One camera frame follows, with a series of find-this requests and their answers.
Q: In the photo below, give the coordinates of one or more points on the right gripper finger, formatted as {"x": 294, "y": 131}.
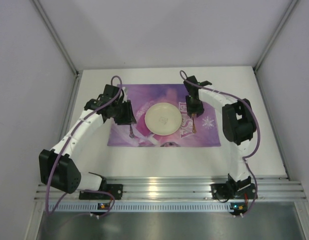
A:
{"x": 191, "y": 113}
{"x": 199, "y": 112}

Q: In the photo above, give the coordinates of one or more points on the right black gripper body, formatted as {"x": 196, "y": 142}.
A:
{"x": 194, "y": 110}

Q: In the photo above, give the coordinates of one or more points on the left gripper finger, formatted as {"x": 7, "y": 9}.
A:
{"x": 129, "y": 110}
{"x": 126, "y": 121}

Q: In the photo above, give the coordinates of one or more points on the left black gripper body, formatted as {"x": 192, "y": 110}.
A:
{"x": 129, "y": 114}

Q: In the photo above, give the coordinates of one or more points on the gold metal spoon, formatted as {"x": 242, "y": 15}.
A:
{"x": 194, "y": 130}

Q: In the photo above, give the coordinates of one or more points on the purple princess placemat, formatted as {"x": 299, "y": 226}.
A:
{"x": 142, "y": 97}

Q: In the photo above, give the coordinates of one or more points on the cream round plate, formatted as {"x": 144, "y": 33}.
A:
{"x": 163, "y": 119}

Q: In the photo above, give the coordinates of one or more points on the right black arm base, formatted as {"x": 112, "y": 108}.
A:
{"x": 234, "y": 190}

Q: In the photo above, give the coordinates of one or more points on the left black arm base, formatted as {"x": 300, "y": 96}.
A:
{"x": 116, "y": 190}

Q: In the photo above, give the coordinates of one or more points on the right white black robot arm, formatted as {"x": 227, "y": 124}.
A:
{"x": 238, "y": 124}

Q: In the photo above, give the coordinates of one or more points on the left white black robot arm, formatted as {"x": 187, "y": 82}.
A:
{"x": 59, "y": 165}

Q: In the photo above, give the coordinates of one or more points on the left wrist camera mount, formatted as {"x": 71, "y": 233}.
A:
{"x": 123, "y": 96}

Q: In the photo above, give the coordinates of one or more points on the aluminium mounting rail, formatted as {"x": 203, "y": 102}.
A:
{"x": 269, "y": 189}

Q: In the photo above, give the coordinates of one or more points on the slotted cable duct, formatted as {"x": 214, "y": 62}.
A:
{"x": 144, "y": 207}

